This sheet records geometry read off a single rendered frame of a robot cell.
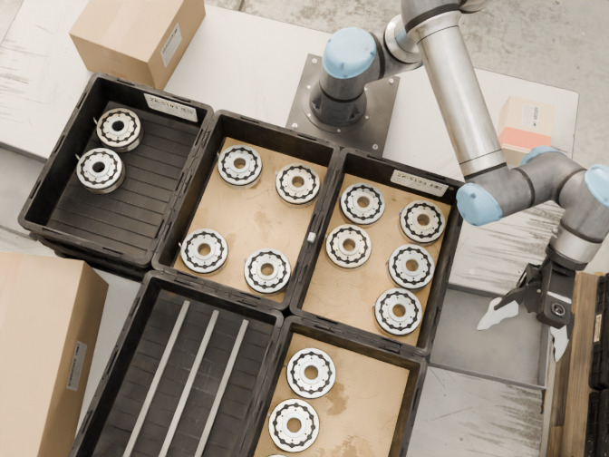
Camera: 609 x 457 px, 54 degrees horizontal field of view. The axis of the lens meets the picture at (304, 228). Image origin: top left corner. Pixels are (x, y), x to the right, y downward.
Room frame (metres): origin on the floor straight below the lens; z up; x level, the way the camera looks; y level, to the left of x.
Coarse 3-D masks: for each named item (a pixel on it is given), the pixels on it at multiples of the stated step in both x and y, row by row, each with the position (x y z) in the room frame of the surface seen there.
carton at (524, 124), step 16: (512, 96) 0.93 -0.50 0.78; (512, 112) 0.88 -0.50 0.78; (528, 112) 0.89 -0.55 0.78; (544, 112) 0.89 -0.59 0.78; (512, 128) 0.83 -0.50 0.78; (528, 128) 0.84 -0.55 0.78; (544, 128) 0.85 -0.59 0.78; (512, 144) 0.79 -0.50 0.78; (528, 144) 0.79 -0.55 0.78; (544, 144) 0.80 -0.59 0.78; (512, 160) 0.77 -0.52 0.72
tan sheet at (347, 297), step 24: (384, 192) 0.59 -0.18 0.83; (408, 192) 0.59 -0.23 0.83; (336, 216) 0.51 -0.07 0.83; (384, 216) 0.53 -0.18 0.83; (384, 240) 0.47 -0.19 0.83; (384, 264) 0.41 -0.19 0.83; (408, 264) 0.42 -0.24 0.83; (312, 288) 0.33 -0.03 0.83; (336, 288) 0.34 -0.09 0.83; (360, 288) 0.35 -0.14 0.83; (384, 288) 0.35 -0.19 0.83; (312, 312) 0.28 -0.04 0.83; (336, 312) 0.29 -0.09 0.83; (360, 312) 0.29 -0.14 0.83; (408, 336) 0.25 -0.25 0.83
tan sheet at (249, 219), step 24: (240, 144) 0.67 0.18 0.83; (216, 168) 0.60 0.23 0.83; (240, 168) 0.60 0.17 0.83; (264, 168) 0.61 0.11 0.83; (216, 192) 0.53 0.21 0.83; (240, 192) 0.54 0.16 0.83; (264, 192) 0.55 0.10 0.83; (216, 216) 0.48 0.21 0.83; (240, 216) 0.48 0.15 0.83; (264, 216) 0.49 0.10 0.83; (288, 216) 0.50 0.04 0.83; (240, 240) 0.42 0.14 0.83; (264, 240) 0.43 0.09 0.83; (288, 240) 0.44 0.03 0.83; (240, 264) 0.37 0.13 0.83; (240, 288) 0.31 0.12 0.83
